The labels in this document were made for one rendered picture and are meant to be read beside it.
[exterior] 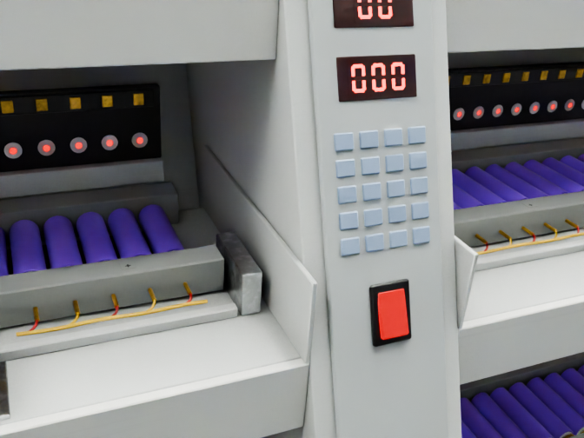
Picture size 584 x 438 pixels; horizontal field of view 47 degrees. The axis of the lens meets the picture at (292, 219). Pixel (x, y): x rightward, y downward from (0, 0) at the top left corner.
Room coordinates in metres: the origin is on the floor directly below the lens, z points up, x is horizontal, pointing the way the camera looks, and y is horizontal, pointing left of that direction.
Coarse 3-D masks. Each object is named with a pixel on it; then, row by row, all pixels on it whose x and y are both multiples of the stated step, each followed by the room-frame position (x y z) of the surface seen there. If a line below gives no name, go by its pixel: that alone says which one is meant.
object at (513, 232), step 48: (480, 96) 0.57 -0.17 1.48; (528, 96) 0.60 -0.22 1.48; (576, 96) 0.62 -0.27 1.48; (480, 144) 0.58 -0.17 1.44; (528, 144) 0.60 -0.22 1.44; (576, 144) 0.61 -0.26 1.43; (480, 192) 0.51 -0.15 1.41; (528, 192) 0.52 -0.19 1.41; (576, 192) 0.51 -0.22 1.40; (480, 240) 0.45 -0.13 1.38; (528, 240) 0.48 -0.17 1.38; (576, 240) 0.48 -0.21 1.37; (480, 288) 0.41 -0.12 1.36; (528, 288) 0.42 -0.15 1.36; (576, 288) 0.42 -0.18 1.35; (480, 336) 0.38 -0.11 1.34; (528, 336) 0.40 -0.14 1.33; (576, 336) 0.42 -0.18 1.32
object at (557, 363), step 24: (552, 360) 0.60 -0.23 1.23; (576, 360) 0.60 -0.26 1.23; (480, 384) 0.56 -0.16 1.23; (504, 384) 0.57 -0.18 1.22; (528, 384) 0.57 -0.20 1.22; (552, 384) 0.58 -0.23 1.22; (576, 384) 0.58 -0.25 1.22; (480, 408) 0.54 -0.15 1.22; (504, 408) 0.54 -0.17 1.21; (528, 408) 0.55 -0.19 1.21; (552, 408) 0.55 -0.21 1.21; (576, 408) 0.55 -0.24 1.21; (480, 432) 0.51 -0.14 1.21; (504, 432) 0.52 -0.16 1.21; (528, 432) 0.52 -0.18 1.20; (552, 432) 0.52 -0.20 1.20; (576, 432) 0.52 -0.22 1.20
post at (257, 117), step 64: (192, 64) 0.50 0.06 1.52; (256, 64) 0.38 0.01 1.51; (192, 128) 0.52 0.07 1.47; (256, 128) 0.38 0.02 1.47; (448, 128) 0.37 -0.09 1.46; (256, 192) 0.39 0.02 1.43; (320, 192) 0.34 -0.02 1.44; (448, 192) 0.37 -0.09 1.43; (320, 256) 0.34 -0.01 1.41; (448, 256) 0.37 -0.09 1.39; (320, 320) 0.34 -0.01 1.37; (448, 320) 0.37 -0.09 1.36; (320, 384) 0.34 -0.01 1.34; (448, 384) 0.37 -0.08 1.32
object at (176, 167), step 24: (576, 48) 0.67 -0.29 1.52; (0, 72) 0.47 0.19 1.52; (24, 72) 0.48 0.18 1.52; (48, 72) 0.48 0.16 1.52; (72, 72) 0.49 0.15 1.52; (96, 72) 0.49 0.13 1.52; (120, 72) 0.50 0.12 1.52; (144, 72) 0.51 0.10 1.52; (168, 72) 0.51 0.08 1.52; (168, 96) 0.51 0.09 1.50; (168, 120) 0.51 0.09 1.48; (168, 144) 0.51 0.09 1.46; (192, 144) 0.52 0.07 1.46; (168, 168) 0.51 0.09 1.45; (192, 168) 0.52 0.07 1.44; (192, 192) 0.52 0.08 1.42
